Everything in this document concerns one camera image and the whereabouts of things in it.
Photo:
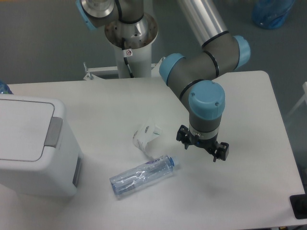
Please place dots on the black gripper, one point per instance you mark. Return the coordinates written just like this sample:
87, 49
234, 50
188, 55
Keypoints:
218, 150

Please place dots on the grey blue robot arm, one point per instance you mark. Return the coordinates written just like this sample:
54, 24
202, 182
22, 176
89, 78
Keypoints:
191, 80

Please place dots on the white trash can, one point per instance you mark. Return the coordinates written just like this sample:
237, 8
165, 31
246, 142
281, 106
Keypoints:
56, 172

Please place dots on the clear plastic water bottle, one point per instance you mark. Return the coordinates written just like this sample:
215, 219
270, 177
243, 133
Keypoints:
143, 174

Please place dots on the black device at corner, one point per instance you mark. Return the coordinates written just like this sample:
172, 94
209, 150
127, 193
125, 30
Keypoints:
299, 206

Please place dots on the large blue water jug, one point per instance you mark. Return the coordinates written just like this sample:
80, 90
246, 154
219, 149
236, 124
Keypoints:
271, 14

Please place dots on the blue bottle at left edge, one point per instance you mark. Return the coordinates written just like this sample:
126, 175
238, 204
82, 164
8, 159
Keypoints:
4, 88

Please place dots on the white frame at right edge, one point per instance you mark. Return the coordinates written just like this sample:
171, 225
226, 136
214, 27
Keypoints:
299, 110

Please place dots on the grey-handled trash can lid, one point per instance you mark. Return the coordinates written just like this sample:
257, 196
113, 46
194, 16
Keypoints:
23, 128

